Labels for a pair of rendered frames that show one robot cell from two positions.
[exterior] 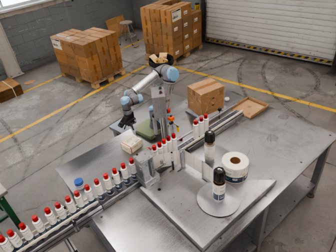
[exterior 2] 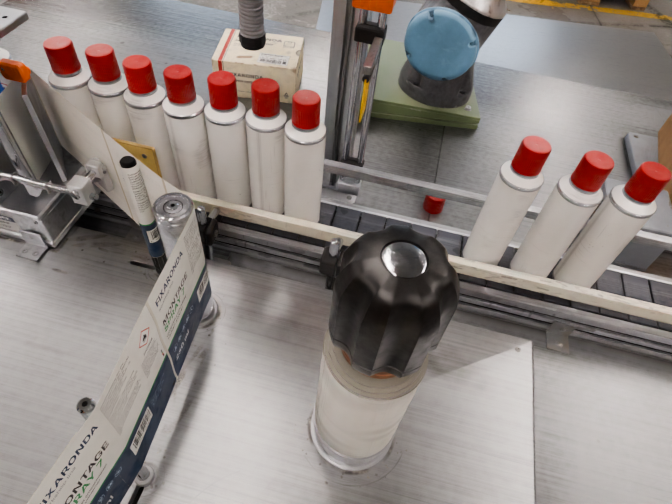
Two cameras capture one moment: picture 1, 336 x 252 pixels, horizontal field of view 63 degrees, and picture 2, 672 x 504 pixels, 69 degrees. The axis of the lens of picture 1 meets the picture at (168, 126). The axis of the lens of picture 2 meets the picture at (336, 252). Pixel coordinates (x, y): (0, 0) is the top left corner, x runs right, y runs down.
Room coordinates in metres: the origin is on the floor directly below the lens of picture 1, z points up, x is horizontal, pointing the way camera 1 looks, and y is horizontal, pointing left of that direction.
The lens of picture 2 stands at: (1.51, -0.42, 1.41)
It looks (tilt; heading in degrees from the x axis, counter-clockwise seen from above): 51 degrees down; 44
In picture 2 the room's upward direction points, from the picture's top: 8 degrees clockwise
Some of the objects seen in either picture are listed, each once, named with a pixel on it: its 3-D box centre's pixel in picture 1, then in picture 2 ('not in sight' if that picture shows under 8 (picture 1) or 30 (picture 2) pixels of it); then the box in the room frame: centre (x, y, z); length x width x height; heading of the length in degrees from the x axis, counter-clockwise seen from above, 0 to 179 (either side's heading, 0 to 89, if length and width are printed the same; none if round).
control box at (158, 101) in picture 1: (159, 102); not in sight; (1.86, 0.05, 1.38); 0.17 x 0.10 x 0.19; 2
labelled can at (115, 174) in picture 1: (116, 178); not in sight; (1.47, 0.43, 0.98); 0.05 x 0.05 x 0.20
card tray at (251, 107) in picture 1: (249, 107); not in sight; (2.45, -0.89, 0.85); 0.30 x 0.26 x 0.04; 127
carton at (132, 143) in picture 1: (131, 144); (260, 65); (2.01, 0.35, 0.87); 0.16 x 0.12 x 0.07; 136
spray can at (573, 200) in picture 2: (201, 126); (558, 222); (2.01, -0.30, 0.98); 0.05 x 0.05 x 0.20
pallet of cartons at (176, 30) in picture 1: (172, 29); not in sight; (6.31, -0.34, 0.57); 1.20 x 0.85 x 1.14; 138
